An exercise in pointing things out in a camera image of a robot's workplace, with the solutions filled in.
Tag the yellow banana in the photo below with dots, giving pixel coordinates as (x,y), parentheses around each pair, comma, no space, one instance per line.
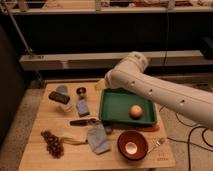
(68,139)

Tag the small metal cup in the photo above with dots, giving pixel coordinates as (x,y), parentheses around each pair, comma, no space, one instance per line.
(81,92)

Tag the black handled knife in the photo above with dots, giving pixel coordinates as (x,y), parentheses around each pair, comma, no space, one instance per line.
(84,122)

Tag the metal fork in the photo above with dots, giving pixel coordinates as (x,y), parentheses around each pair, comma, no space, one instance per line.
(157,144)

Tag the blue sponge block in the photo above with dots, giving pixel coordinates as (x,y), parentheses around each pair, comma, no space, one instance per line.
(82,107)

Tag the orange round fruit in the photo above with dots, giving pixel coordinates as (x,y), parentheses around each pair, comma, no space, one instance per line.
(136,111)

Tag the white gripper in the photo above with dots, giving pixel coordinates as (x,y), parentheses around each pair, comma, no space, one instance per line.
(105,82)

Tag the green plastic tray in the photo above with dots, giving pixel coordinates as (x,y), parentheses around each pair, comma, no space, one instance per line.
(115,106)

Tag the bunch of dark grapes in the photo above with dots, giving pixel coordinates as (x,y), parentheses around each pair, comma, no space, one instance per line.
(54,144)

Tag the metal shelf rail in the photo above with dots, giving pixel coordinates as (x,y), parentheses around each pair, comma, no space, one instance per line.
(108,60)

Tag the clear plastic cup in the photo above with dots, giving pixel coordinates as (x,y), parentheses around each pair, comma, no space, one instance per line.
(66,104)

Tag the red chili pepper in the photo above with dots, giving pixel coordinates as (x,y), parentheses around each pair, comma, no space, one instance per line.
(153,128)

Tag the red brown bowl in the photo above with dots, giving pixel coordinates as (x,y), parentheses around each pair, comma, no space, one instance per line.
(132,145)

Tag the blue folded cloth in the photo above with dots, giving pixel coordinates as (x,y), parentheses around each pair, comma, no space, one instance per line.
(97,139)

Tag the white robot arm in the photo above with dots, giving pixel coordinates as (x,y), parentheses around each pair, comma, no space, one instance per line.
(128,74)

